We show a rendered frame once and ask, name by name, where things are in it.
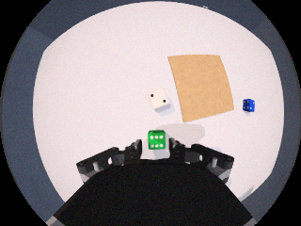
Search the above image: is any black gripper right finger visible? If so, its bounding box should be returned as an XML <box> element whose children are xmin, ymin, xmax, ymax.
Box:
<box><xmin>166</xmin><ymin>137</ymin><xmax>234</xmax><ymax>184</ymax></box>

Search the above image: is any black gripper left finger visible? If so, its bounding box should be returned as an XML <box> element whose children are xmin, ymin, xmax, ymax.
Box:
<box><xmin>76</xmin><ymin>139</ymin><xmax>142</xmax><ymax>183</ymax></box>

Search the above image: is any white die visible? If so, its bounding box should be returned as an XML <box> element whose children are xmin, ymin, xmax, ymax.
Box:
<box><xmin>147</xmin><ymin>88</ymin><xmax>169</xmax><ymax>109</ymax></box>

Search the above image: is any tan flat mat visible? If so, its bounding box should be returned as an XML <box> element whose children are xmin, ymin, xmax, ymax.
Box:
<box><xmin>168</xmin><ymin>55</ymin><xmax>234</xmax><ymax>122</ymax></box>

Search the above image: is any green die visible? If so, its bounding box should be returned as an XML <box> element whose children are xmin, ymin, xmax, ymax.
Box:
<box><xmin>148</xmin><ymin>130</ymin><xmax>166</xmax><ymax>150</ymax></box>

